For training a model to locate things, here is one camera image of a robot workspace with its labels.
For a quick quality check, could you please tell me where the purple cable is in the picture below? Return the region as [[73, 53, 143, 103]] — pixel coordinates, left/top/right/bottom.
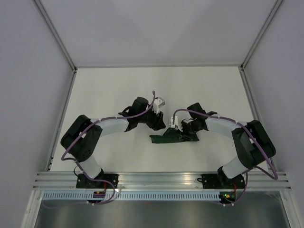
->
[[42, 90, 157, 209], [172, 108, 278, 207]]

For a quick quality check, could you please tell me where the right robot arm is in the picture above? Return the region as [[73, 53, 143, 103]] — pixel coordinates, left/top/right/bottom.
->
[[177, 103, 278, 188]]

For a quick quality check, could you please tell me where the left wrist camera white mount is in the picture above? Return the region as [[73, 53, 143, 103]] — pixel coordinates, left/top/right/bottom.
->
[[152, 97, 165, 114]]

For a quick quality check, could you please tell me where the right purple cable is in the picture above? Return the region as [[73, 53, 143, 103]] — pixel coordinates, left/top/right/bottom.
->
[[172, 108, 278, 207]]

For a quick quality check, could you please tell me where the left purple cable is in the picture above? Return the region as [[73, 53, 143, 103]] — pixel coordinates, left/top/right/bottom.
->
[[42, 90, 157, 209]]

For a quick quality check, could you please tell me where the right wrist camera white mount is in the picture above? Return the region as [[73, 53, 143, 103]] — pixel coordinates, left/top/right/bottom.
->
[[169, 116, 182, 132]]

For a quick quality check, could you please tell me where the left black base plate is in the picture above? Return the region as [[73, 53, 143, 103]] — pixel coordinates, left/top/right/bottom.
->
[[76, 173, 119, 189]]

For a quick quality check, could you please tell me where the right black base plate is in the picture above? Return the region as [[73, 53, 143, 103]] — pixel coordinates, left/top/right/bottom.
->
[[200, 173, 245, 190]]

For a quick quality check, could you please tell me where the right aluminium frame post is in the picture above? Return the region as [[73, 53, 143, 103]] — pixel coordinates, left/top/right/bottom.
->
[[239, 0, 284, 71]]

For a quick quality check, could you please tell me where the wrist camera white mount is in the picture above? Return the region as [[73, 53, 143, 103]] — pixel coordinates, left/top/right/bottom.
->
[[169, 116, 182, 132], [152, 97, 165, 114]]

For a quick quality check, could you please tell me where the white slotted cable duct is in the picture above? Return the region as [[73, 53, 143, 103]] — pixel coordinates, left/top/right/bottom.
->
[[43, 191, 220, 201]]

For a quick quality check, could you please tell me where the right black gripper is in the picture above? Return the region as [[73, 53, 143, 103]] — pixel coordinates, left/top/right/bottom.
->
[[176, 120, 202, 142]]

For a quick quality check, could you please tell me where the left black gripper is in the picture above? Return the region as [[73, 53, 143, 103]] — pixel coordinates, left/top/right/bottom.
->
[[138, 104, 166, 131]]

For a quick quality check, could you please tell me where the aluminium front rail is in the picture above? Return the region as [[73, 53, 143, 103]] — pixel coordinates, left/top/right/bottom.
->
[[32, 171, 291, 191]]

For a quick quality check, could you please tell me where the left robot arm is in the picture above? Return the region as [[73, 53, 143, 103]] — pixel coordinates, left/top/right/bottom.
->
[[60, 97, 166, 188]]

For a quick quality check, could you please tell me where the left aluminium frame post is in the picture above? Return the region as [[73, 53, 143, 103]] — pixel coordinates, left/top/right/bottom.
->
[[32, 0, 77, 73]]

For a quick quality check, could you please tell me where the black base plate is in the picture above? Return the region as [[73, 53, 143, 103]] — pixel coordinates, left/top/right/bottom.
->
[[76, 173, 119, 189], [200, 173, 245, 190]]

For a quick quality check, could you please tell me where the aluminium frame post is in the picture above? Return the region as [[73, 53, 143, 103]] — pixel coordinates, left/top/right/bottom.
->
[[32, 0, 77, 73], [239, 0, 284, 71]]

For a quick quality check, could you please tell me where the dark green cloth napkin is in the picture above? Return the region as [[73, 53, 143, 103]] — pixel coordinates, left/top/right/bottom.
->
[[149, 127, 199, 144]]

